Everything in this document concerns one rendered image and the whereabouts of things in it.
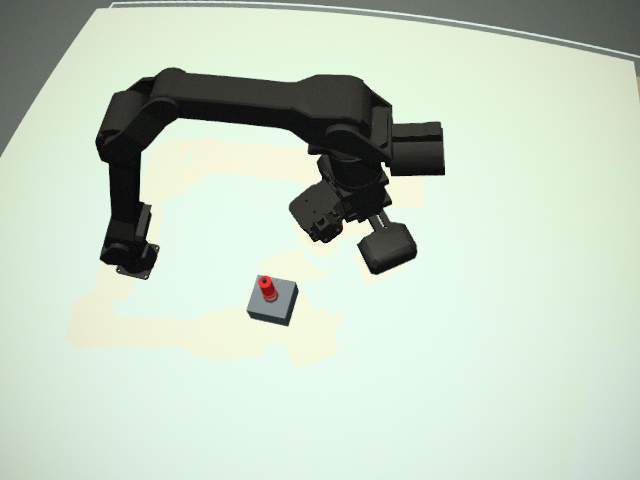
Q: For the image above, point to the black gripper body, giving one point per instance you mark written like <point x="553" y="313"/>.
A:
<point x="386" y="247"/>

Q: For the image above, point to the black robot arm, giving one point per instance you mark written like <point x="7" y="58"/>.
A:
<point x="336" y="114"/>

